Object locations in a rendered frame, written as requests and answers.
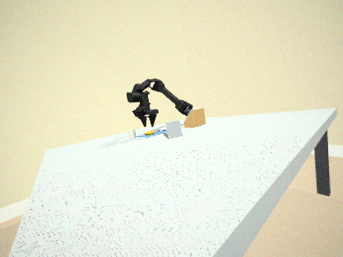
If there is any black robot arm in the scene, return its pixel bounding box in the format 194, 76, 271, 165
126, 79, 193, 117

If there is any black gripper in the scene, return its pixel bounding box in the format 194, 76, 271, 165
136, 101, 159, 127

